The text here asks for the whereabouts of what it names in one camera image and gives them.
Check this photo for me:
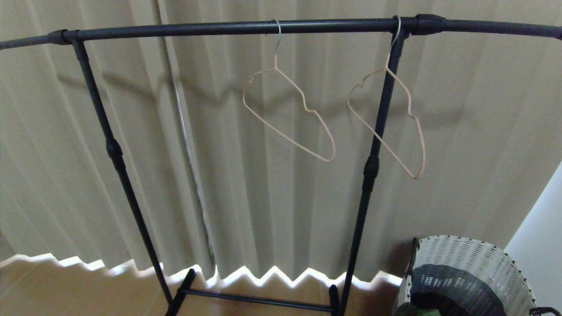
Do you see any pink clothes hanger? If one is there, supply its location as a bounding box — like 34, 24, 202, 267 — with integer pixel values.
243, 20, 336, 163
348, 16, 426, 180

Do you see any black clothes rack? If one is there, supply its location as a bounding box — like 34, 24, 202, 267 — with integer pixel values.
0, 14, 562, 316

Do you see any white laundry basket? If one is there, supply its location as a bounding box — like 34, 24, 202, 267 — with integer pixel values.
393, 236, 562, 316

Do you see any beige curtain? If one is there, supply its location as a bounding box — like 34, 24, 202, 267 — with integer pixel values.
0, 0, 562, 282

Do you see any green garment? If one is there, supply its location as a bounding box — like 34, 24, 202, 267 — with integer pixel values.
397, 303, 436, 316

